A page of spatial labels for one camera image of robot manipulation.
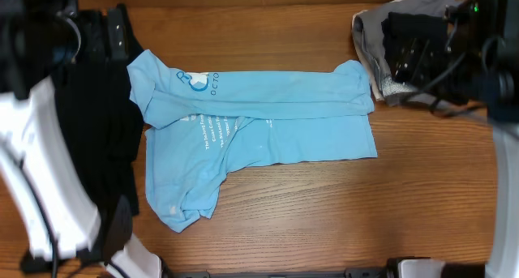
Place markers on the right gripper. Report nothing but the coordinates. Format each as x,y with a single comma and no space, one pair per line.
417,62

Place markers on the light blue printed t-shirt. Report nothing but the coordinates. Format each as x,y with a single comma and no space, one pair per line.
203,126

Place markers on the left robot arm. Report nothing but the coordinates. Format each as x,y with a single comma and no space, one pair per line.
62,222

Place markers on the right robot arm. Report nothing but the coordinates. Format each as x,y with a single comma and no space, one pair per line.
466,60

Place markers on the folded black garment with tag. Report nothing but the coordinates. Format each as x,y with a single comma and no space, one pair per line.
422,26

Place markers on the folded grey garment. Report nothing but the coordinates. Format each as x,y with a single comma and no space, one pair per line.
369,39

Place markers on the folded beige garment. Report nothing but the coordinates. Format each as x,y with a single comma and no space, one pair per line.
369,75

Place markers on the black garment on left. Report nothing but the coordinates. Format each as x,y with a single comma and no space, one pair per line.
100,124

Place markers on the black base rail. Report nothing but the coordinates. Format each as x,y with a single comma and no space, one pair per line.
354,272

